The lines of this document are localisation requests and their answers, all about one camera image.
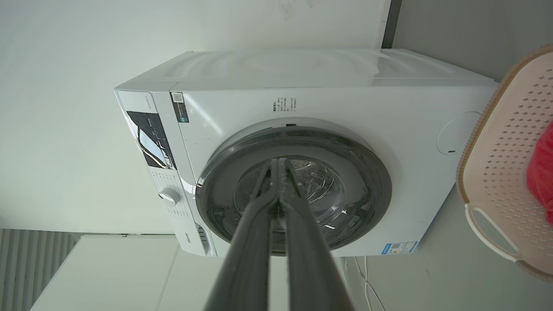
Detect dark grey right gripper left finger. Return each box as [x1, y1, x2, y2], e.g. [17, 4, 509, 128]
[204, 158, 280, 311]

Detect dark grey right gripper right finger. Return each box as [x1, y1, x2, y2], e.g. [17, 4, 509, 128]
[278, 158, 355, 311]

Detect beige perforated laundry basket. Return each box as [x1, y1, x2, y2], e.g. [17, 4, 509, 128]
[456, 45, 553, 283]

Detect dark round washing machine door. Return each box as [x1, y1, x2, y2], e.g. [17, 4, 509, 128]
[195, 126, 393, 255]

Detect white cabinet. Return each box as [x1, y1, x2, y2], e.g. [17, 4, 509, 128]
[29, 235, 346, 311]

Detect white front-load washing machine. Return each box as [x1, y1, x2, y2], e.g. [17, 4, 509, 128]
[114, 48, 498, 258]

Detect grey ribbed panel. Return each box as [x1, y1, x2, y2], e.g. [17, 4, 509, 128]
[0, 229, 79, 311]

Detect red garment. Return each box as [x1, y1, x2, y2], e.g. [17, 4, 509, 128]
[526, 122, 553, 225]

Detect white power cable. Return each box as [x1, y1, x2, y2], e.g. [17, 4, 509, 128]
[354, 257, 386, 311]

